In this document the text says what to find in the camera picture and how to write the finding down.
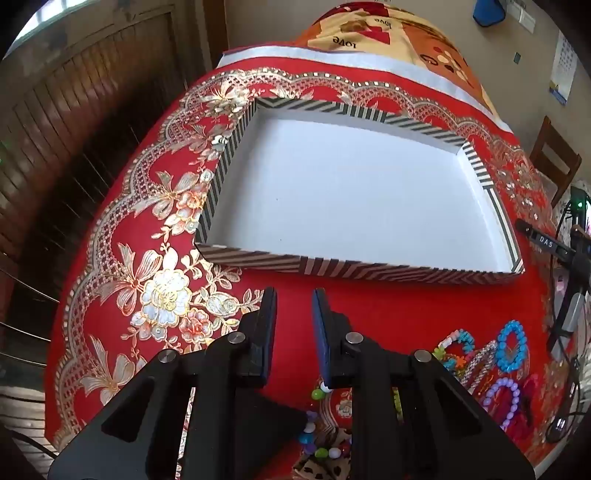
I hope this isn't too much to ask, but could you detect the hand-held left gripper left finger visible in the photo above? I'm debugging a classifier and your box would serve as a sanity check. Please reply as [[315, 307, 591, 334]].
[[47, 286, 308, 480]]

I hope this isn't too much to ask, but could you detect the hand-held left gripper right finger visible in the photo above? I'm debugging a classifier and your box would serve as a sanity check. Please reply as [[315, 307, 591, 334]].
[[311, 288, 536, 480]]

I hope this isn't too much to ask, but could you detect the multicoloured round bead bracelet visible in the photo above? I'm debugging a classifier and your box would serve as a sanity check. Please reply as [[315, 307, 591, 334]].
[[298, 378, 352, 459]]

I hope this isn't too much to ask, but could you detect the leopard print bow hair tie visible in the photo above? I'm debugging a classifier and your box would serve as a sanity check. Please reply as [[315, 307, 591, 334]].
[[295, 427, 355, 480]]

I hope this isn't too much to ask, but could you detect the blue bead bracelet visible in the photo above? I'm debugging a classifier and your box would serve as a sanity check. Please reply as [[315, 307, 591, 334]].
[[496, 320, 530, 374]]

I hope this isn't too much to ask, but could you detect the silver pearl bracelet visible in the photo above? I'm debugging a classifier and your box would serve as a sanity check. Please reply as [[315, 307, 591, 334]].
[[462, 340, 499, 393]]

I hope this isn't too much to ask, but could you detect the red scrunchie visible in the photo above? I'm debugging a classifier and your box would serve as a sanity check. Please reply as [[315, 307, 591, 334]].
[[508, 373, 544, 439]]

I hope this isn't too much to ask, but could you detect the striped cardboard box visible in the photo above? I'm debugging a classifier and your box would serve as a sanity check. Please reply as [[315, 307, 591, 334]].
[[194, 96, 526, 286]]

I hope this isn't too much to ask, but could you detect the purple bead bracelet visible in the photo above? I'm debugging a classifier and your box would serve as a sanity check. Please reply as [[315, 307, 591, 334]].
[[482, 377, 525, 432]]

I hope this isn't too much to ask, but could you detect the wooden chair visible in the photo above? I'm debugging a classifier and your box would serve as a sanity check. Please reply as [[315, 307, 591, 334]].
[[529, 115, 583, 208]]

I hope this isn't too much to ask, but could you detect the blue bag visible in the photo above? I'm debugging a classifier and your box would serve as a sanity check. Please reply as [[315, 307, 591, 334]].
[[472, 0, 506, 27]]

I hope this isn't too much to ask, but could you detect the orange printed blanket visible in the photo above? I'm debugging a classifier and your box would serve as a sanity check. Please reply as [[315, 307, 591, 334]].
[[293, 0, 502, 125]]

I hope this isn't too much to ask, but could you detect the white sheet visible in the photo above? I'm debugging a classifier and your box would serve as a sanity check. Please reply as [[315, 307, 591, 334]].
[[217, 45, 511, 132]]

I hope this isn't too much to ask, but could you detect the pastel flower bead bracelet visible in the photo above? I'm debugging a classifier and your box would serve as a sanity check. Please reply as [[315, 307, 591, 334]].
[[434, 329, 476, 370]]

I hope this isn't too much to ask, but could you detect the wall calendar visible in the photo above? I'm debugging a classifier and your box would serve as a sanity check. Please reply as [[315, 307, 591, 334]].
[[549, 31, 578, 107]]

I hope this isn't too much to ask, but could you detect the black cable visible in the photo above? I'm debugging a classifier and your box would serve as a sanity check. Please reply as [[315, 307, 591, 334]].
[[545, 323, 583, 445]]

